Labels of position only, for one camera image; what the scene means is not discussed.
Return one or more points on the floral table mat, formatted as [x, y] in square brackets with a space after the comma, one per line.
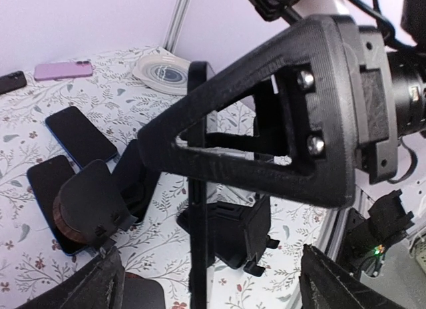
[32, 261]

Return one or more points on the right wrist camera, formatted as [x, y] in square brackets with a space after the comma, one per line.
[271, 10]

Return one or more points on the blue phone under stand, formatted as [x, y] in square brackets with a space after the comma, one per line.
[46, 179]

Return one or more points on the black phone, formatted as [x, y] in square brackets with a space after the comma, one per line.
[198, 224]
[81, 140]
[12, 82]

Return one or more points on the purple phone at back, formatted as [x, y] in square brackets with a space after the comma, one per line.
[63, 70]

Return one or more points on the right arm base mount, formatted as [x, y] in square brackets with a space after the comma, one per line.
[365, 240]

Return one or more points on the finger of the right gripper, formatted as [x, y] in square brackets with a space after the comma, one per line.
[304, 110]

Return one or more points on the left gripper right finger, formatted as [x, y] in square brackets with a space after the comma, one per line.
[325, 284]

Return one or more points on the right aluminium frame post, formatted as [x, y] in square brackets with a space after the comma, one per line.
[175, 25]

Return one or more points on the black phone centre upper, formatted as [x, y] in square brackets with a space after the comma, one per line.
[81, 140]

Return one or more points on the black phone front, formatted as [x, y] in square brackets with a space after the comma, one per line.
[198, 224]

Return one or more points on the white patterned plate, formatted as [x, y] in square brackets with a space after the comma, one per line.
[166, 74]

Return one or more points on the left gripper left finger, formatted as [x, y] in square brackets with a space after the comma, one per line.
[99, 284]

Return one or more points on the black folding phone stand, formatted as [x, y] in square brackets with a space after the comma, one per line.
[237, 235]

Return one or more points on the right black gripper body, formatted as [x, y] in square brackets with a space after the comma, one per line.
[393, 85]

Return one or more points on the black stand wooden base front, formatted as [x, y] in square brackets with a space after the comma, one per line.
[141, 293]

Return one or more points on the black phone at back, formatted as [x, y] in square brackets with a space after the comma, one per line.
[12, 82]

